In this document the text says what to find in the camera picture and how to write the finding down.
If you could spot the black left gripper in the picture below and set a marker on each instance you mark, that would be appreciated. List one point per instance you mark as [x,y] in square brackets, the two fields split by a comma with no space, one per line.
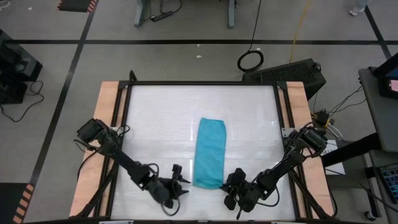
[161,189]

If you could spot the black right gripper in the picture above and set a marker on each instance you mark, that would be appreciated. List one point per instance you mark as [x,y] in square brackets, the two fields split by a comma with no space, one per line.
[245,194]

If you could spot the blue terry towel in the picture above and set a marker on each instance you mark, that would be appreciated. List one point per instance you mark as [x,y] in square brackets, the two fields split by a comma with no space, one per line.
[210,152]

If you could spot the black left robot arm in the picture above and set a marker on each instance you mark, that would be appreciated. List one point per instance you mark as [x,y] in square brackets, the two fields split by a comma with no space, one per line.
[124,160]

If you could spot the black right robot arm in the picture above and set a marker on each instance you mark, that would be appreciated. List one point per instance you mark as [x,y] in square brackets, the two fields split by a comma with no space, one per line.
[280,171]

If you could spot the white paper label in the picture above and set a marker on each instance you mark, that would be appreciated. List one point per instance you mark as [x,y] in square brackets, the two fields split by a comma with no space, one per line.
[337,165]

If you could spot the wooden table board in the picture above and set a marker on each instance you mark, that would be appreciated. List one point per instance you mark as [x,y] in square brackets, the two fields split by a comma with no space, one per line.
[105,102]

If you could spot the black power adapter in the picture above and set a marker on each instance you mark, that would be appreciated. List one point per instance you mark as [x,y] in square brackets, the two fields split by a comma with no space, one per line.
[322,118]

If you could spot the black perforated computer case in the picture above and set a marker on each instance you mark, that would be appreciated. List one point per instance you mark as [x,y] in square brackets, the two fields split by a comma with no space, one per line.
[283,74]

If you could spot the black stand beam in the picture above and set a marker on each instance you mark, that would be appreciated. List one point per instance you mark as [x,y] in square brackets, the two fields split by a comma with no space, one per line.
[351,149]

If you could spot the blue backlit keyboard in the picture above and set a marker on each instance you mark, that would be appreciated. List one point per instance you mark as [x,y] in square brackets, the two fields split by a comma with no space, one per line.
[390,183]

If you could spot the grey cart top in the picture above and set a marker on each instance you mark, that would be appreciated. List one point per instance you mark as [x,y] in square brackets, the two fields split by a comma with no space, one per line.
[382,118]

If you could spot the black power strip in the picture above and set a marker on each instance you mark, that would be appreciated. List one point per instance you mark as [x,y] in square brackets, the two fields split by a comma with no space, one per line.
[161,16]

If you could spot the black striped-edge floor mat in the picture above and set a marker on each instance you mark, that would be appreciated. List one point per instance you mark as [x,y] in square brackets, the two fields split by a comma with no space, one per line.
[9,202]
[74,4]

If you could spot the wooden desk grey legs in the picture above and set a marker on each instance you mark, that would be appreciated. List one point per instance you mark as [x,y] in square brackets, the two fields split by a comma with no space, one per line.
[140,12]

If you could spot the black monitor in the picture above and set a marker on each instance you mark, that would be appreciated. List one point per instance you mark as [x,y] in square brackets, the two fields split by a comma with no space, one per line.
[388,81]

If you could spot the black equipment stack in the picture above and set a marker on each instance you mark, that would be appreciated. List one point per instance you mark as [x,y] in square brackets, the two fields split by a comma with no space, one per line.
[15,68]

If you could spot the person's leg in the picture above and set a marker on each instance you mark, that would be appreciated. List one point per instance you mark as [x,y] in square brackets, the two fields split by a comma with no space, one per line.
[357,7]

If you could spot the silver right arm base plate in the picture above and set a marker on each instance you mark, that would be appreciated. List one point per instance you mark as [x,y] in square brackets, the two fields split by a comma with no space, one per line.
[285,132]

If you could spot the black metal table frame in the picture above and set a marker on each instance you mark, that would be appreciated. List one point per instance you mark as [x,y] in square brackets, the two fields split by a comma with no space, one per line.
[202,83]

